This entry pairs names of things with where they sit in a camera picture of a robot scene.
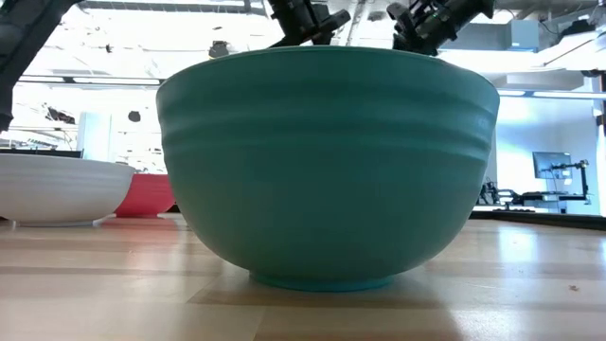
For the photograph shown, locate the large green bowl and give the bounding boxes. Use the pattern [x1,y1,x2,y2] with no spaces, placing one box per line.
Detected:
[155,45,501,294]

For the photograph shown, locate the large red bowl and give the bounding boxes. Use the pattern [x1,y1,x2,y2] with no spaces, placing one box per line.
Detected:
[113,173,177,219]

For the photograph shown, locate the background dark monitor screen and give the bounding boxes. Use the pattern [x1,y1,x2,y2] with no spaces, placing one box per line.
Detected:
[532,151,574,181]

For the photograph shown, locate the large white bowl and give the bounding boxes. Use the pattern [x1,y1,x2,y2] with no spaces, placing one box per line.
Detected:
[0,153,137,227]

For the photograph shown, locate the background black robot arms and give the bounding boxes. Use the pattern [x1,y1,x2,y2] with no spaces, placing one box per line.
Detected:
[477,178,518,206]

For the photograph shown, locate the black metal table frame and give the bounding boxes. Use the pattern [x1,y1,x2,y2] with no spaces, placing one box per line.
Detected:
[470,209,606,232]

